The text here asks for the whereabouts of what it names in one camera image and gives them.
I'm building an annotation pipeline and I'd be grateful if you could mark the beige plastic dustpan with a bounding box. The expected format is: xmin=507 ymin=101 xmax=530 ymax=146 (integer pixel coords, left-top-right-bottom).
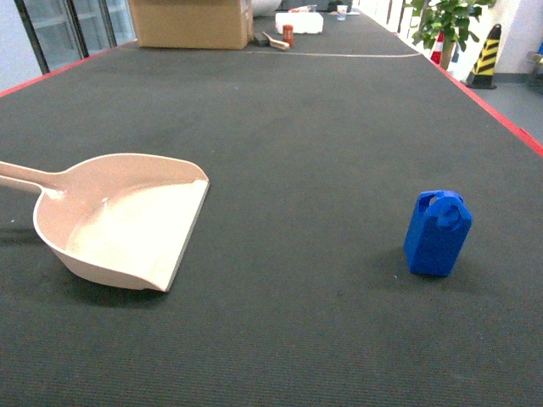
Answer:
xmin=1 ymin=153 xmax=210 ymax=293

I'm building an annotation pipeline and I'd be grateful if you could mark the yellow black traffic post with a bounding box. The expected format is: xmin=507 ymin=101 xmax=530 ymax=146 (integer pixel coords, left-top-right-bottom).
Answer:
xmin=465 ymin=24 xmax=501 ymax=90

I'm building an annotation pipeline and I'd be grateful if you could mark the wooden hand brush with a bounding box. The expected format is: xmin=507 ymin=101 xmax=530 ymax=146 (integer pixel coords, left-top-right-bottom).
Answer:
xmin=262 ymin=31 xmax=290 ymax=51

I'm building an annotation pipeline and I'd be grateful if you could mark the cardboard box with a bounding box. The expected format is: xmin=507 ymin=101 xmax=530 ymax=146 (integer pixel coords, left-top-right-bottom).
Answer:
xmin=129 ymin=1 xmax=254 ymax=50

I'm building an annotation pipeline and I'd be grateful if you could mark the red white traffic cone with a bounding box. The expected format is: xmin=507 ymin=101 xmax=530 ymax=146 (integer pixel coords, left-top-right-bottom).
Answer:
xmin=430 ymin=32 xmax=444 ymax=65

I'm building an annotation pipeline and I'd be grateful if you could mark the blue plastic part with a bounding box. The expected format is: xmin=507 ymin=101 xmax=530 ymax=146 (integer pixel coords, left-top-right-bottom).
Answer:
xmin=403 ymin=190 xmax=473 ymax=277

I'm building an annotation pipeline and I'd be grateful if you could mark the green potted plant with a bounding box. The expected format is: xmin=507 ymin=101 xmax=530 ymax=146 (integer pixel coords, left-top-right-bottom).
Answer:
xmin=403 ymin=0 xmax=495 ymax=70

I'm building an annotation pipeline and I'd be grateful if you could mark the white foam block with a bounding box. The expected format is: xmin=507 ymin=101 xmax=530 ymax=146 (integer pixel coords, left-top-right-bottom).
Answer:
xmin=275 ymin=12 xmax=324 ymax=34

